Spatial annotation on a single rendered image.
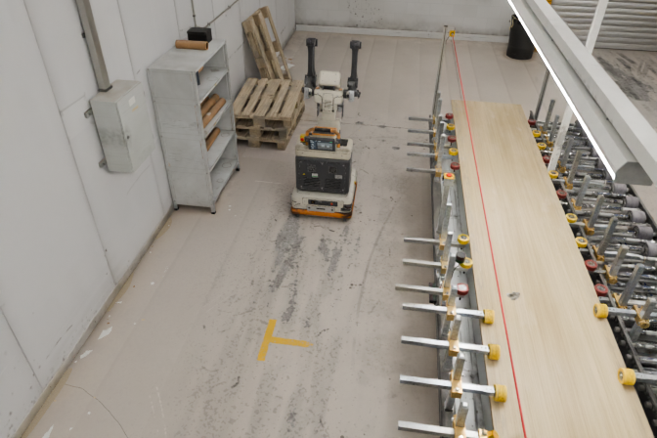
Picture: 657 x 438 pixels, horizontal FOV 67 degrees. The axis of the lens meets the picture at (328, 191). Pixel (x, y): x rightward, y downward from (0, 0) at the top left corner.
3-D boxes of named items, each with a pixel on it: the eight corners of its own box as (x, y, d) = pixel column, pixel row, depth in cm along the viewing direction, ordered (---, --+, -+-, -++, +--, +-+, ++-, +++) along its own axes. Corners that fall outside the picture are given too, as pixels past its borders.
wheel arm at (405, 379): (399, 383, 254) (400, 379, 252) (399, 377, 257) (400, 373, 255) (501, 397, 248) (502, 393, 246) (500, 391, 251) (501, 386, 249)
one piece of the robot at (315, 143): (340, 155, 479) (339, 141, 460) (304, 152, 483) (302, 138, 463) (341, 146, 485) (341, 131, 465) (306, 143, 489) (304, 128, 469)
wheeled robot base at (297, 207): (351, 221, 509) (352, 201, 495) (289, 215, 516) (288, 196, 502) (357, 185, 564) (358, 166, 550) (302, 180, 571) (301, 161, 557)
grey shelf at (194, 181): (174, 210, 527) (145, 67, 439) (203, 165, 600) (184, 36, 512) (214, 214, 522) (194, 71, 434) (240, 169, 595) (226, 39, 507)
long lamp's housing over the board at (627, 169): (612, 183, 159) (620, 161, 155) (505, -2, 355) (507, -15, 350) (652, 186, 158) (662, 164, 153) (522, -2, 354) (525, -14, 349)
